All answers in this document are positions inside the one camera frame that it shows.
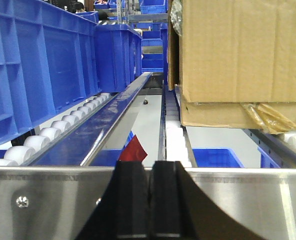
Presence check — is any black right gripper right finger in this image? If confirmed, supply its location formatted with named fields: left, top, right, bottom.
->
left=150, top=161, right=262, bottom=240

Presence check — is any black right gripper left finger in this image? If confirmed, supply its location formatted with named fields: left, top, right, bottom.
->
left=76, top=161, right=149, bottom=240

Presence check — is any dark blue bin centre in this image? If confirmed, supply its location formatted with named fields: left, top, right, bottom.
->
left=90, top=149, right=122, bottom=167

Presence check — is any dark blue bin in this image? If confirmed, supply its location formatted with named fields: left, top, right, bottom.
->
left=192, top=148, right=244, bottom=168
left=90, top=149, right=122, bottom=167

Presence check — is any dark blue bin right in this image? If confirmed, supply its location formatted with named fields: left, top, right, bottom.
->
left=192, top=148, right=244, bottom=168

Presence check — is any white roller track middle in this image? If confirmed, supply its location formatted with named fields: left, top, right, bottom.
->
left=165, top=91, right=192, bottom=168

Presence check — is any white roller track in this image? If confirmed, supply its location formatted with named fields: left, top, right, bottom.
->
left=0, top=92, right=111, bottom=167
left=165, top=91, right=192, bottom=168

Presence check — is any red snack package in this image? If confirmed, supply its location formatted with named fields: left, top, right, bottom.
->
left=118, top=135, right=148, bottom=162

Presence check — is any white roller track left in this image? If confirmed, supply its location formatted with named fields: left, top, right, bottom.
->
left=0, top=92, right=111, bottom=167

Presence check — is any large brown cardboard box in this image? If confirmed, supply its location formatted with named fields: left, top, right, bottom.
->
left=168, top=0, right=296, bottom=134

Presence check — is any light blue plastic crate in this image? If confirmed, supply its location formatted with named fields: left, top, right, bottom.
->
left=0, top=0, right=101, bottom=145

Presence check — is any steel divider rail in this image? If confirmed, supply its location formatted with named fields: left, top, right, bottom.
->
left=24, top=72, right=153, bottom=167

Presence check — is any stainless steel shelf rail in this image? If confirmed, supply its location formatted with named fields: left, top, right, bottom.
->
left=0, top=166, right=296, bottom=240

